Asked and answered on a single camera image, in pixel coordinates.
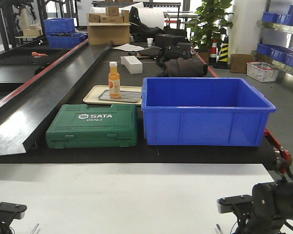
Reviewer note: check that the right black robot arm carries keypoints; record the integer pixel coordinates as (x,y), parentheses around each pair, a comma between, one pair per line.
(272,207)

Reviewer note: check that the beige plastic tray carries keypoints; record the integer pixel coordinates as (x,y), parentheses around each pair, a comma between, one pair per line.
(93,96)

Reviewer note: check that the grey metal tray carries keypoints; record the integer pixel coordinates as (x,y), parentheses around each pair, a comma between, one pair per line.
(126,96)

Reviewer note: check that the white rectangular box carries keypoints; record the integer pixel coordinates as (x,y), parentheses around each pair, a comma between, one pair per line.
(133,65)

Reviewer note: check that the orange juice bottle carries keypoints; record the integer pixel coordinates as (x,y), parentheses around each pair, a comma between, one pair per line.
(114,80)

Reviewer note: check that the dark brown jacket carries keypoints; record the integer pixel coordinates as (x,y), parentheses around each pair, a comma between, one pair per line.
(184,68)

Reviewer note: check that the large blue plastic bin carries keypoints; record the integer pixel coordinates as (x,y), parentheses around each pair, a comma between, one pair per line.
(203,111)

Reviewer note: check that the white paper cup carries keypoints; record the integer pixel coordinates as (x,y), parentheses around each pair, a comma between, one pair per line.
(149,42)

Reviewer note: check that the green SATA tool case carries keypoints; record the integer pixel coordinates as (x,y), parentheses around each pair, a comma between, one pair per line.
(82,126)

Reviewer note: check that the red white traffic cone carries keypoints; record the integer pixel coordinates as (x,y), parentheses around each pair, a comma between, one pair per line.
(213,53)

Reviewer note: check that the black yellow traffic cone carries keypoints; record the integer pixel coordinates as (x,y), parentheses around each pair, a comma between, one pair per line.
(222,62)

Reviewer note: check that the large cardboard box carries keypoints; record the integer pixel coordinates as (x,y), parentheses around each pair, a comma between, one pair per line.
(103,33)

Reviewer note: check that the potted green plant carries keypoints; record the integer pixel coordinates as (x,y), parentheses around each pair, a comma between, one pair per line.
(212,23)

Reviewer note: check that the brown cardboard box on floor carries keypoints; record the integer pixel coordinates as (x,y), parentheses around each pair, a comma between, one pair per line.
(238,62)

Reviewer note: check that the blue crate on left table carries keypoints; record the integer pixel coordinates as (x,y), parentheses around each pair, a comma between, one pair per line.
(66,42)

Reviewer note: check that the steel storage shelf rack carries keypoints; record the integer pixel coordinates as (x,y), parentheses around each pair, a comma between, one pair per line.
(275,47)

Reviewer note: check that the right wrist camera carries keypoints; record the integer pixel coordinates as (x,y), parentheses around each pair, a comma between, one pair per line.
(239,204)

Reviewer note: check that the white wire basket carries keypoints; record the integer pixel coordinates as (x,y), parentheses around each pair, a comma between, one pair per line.
(262,71)

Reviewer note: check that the red conveyor end bracket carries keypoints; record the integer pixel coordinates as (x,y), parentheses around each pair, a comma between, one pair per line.
(279,151)

